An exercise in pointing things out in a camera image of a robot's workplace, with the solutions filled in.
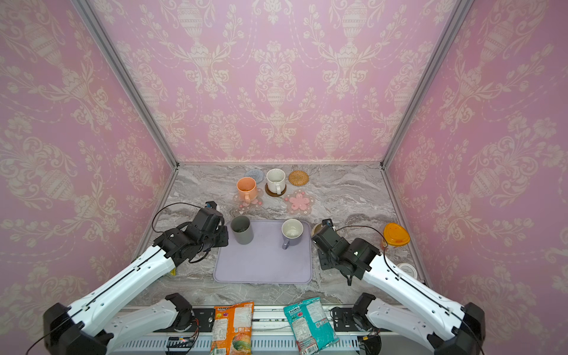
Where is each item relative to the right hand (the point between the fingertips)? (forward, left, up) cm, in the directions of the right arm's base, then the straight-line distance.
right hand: (328, 252), depth 76 cm
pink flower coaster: (+28, +34, -11) cm, 45 cm away
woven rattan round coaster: (+47, +7, -13) cm, 49 cm away
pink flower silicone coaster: (+31, +8, -13) cm, 34 cm away
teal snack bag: (-20, +8, -9) cm, 24 cm away
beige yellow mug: (+7, +4, +5) cm, 9 cm away
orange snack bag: (-20, +33, -9) cm, 39 cm away
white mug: (+39, +18, -4) cm, 43 cm away
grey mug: (+16, +33, -8) cm, 37 cm away
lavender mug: (+15, +12, -10) cm, 22 cm away
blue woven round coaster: (+49, +29, -11) cm, 58 cm away
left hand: (+7, +35, +3) cm, 36 cm away
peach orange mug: (+37, +33, -8) cm, 50 cm away
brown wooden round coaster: (+33, +19, -8) cm, 39 cm away
